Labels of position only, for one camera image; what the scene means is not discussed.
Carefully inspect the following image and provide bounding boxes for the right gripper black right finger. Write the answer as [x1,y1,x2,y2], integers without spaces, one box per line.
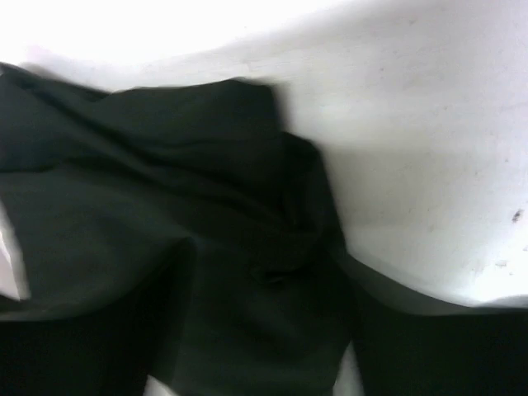
[329,247,527,395]

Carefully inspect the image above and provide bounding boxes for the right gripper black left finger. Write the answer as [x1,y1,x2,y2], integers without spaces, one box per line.
[1,240,196,395]

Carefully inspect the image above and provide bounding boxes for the black trousers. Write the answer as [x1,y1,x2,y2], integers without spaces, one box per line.
[1,64,350,395]

